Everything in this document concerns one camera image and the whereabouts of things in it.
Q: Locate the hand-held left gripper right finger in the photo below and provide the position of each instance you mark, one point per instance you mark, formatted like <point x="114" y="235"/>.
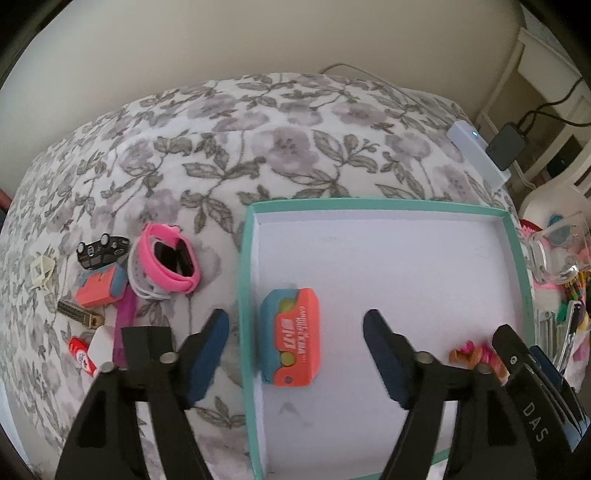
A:
<point x="383" y="355"/>

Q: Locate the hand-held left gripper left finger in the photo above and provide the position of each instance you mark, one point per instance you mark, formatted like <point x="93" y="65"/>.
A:
<point x="207" y="355"/>

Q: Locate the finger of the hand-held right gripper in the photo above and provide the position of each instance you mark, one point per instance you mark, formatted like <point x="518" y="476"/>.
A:
<point x="561" y="397"/>
<point x="531" y="406"/>

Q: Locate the pink orange dog figurine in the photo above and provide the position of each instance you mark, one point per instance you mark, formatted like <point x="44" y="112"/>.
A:
<point x="466" y="354"/>

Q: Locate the orange blue toy box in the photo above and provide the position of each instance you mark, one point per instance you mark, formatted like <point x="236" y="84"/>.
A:
<point x="97" y="290"/>
<point x="295" y="337"/>

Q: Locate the teal rimmed white tray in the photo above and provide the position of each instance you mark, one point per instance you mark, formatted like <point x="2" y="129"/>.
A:
<point x="369" y="258"/>

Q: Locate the white plug charger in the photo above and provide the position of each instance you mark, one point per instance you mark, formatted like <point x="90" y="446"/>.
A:
<point x="102" y="346"/>

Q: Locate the pink smartwatch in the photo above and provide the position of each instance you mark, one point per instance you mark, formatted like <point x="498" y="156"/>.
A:
<point x="147" y="244"/>

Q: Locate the red white tube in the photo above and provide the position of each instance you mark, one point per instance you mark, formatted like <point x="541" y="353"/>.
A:
<point x="79" y="353"/>

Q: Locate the cream plastic clip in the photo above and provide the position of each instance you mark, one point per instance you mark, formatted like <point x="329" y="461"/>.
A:
<point x="41" y="270"/>

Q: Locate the smartphone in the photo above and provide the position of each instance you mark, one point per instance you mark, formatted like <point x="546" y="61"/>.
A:
<point x="572" y="323"/>

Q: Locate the magenta plastic piece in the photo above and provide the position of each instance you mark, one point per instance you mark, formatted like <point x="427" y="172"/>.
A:
<point x="125" y="318"/>

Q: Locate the white smartwatch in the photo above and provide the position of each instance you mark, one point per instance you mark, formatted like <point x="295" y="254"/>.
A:
<point x="136" y="277"/>

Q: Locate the clear glass cup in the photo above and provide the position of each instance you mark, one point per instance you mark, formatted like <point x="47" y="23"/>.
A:
<point x="545" y="249"/>

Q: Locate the black toy car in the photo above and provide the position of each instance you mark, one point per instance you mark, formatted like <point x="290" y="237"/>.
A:
<point x="99" y="251"/>

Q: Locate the floral blanket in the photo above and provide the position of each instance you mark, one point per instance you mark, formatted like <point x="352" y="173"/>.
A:
<point x="277" y="138"/>

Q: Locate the white power strip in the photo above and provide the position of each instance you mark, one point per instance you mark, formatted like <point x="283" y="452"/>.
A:
<point x="466" y="143"/>

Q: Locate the black power adapter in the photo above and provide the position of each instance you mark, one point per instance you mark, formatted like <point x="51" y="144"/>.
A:
<point x="505" y="145"/>

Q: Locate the white chair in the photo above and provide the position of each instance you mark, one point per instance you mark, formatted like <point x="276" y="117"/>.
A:
<point x="535" y="50"/>

